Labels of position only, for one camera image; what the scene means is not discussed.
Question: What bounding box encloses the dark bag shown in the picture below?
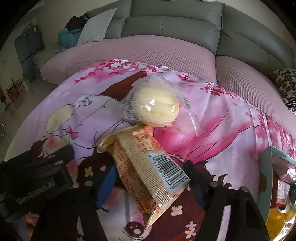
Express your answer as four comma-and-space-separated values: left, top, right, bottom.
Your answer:
66, 14, 89, 33

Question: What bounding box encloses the cream orange snack packet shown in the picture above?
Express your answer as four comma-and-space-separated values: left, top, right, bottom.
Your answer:
98, 124, 191, 229

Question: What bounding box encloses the red container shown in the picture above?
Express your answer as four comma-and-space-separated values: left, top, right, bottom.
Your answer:
6, 79, 29, 100

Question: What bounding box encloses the grey refrigerator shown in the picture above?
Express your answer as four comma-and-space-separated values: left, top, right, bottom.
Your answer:
15, 23, 44, 81

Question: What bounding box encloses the pink snack packet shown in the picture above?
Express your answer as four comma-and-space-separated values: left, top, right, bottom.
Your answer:
274, 156, 296, 181

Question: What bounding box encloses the grey sofa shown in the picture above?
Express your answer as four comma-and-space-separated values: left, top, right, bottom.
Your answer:
32, 0, 296, 77

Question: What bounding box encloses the yellow snack packet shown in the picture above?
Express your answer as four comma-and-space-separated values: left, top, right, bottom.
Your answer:
266, 204, 296, 241

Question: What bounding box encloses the teal cloth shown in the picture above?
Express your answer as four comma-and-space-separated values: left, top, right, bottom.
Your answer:
58, 28, 80, 48

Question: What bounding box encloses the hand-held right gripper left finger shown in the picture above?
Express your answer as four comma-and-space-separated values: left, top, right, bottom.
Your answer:
31, 166, 117, 241

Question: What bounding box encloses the red white snack packet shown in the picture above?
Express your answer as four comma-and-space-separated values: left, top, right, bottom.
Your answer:
275, 179, 292, 208

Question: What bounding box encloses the bun in clear packet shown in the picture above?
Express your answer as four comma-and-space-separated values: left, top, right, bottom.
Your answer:
119, 72, 207, 137

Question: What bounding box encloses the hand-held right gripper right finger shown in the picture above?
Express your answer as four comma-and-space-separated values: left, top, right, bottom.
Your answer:
184, 160, 270, 241

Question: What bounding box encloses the teal cardboard box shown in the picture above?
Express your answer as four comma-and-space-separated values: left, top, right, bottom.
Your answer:
258, 146, 296, 241

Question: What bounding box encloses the black patterned pillow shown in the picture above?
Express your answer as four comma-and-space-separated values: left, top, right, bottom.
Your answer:
269, 69, 296, 114

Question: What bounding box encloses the pink printed blanket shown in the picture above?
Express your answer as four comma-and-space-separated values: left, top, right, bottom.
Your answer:
5, 59, 296, 241

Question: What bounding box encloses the light grey pillow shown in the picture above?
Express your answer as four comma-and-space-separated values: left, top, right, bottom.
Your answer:
77, 8, 117, 45

